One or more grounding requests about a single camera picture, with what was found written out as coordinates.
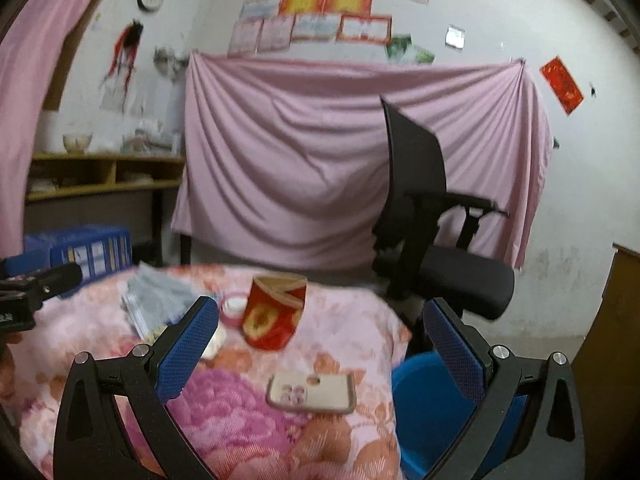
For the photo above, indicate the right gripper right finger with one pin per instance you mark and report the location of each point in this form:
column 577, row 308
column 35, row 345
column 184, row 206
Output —
column 526, row 423

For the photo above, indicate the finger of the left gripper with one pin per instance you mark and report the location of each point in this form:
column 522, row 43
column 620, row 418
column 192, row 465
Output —
column 54, row 281

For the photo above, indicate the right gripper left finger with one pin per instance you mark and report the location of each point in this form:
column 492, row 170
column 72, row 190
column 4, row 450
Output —
column 91, row 440

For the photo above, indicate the grey face mask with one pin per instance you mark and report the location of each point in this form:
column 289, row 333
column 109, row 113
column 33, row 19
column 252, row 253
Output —
column 154, row 300

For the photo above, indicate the crushed red paper cup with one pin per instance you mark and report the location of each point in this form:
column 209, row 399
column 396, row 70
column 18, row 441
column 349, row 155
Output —
column 275, row 305

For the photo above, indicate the blue cardboard box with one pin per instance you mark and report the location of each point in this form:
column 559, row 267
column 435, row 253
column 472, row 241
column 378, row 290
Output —
column 100, row 251

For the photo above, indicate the brown wooden cabinet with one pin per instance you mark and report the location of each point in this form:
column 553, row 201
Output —
column 606, row 367

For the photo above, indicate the blue plastic basin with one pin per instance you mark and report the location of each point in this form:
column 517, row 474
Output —
column 435, row 394

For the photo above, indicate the pink collapsible cup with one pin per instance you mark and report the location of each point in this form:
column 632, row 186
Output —
column 232, row 307

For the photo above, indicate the floral pink tablecloth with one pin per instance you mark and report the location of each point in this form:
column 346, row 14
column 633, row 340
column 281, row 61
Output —
column 223, row 408

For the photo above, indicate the beige phone case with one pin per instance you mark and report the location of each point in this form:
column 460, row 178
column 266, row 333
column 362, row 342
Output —
column 299, row 392

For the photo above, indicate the black office chair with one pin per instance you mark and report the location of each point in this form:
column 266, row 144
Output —
column 423, row 235

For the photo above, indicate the pink hanging sheet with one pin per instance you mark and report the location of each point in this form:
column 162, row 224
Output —
column 287, row 161

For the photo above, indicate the pink curtain at left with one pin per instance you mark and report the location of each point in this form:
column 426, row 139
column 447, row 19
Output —
column 29, row 54

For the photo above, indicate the wooden wall shelf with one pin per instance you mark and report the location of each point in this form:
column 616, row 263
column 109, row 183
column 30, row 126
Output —
column 74, row 176

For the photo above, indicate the red wall decoration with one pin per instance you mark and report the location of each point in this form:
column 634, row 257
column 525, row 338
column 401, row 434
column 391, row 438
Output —
column 562, row 84

